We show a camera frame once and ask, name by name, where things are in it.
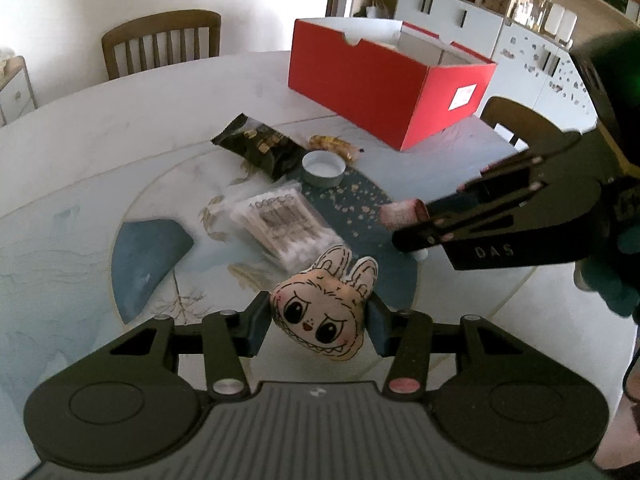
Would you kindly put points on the small white side cabinet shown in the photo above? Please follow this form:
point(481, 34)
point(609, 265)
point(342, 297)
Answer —
point(16, 95)

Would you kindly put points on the white shoe cabinet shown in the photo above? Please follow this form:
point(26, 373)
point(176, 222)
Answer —
point(454, 22)

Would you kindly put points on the yellow wrapped snack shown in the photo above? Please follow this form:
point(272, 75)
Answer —
point(347, 151)

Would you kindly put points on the cotton swab pack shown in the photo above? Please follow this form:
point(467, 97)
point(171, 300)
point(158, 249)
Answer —
point(289, 228)

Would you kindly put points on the brown wooden chair right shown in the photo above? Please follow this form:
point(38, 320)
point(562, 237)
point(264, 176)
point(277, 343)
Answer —
point(541, 136)

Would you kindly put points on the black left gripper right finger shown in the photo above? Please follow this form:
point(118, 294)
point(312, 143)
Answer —
point(487, 392)

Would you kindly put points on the brown wooden chair left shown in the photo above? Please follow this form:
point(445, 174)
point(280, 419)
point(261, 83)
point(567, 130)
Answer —
point(161, 39)

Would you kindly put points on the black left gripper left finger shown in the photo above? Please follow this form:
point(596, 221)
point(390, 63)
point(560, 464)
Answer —
point(148, 392)

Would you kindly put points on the pink white small pouch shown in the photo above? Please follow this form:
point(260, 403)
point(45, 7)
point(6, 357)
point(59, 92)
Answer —
point(397, 215)

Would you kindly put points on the red cardboard shoe box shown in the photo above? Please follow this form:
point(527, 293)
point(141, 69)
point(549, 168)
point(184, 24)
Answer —
point(390, 78)

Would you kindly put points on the white cabinet with stickers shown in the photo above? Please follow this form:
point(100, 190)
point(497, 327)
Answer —
point(539, 74)

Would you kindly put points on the labubu face plush pillow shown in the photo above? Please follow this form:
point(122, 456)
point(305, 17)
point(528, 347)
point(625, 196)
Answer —
point(322, 307)

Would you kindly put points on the small grey round tin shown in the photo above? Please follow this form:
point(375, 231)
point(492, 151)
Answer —
point(323, 169)

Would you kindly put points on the brown wooden chair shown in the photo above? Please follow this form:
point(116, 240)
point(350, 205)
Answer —
point(161, 39)
point(541, 136)

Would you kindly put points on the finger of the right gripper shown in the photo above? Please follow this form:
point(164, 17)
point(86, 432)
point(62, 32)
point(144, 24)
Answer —
point(505, 176)
point(439, 230)

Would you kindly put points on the black snack packet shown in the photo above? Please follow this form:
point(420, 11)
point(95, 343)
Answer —
point(264, 147)

